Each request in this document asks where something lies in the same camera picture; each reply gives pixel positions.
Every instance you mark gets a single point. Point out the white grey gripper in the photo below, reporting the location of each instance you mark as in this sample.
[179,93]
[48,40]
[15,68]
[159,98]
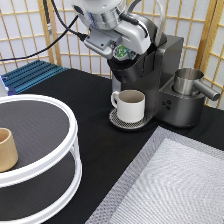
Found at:
[130,33]

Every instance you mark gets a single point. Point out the green lid coffee pod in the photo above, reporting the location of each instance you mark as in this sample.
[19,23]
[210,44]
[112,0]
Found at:
[121,53]

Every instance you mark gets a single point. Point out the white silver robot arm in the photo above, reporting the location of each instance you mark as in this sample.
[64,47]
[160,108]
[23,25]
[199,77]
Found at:
[110,26]

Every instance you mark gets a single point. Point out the grey Keurig coffee machine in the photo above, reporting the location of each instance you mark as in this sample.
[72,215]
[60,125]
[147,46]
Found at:
[153,74]

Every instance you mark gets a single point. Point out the white ceramic mug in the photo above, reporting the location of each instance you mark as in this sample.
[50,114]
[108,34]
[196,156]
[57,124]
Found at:
[130,105]

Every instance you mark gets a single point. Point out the blue ridged metal block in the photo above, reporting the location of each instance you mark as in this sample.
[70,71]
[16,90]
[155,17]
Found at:
[27,76]

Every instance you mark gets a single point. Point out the steel milk frother cup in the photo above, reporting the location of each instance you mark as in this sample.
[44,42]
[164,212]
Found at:
[189,81]

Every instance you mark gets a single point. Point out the white two-tier round shelf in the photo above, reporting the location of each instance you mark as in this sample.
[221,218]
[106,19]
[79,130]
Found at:
[49,169]

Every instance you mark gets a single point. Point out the tan wooden cup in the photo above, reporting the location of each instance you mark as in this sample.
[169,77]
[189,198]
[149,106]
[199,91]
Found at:
[8,151]

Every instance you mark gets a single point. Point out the grey woven placemat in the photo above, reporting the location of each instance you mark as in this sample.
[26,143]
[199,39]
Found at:
[172,180]

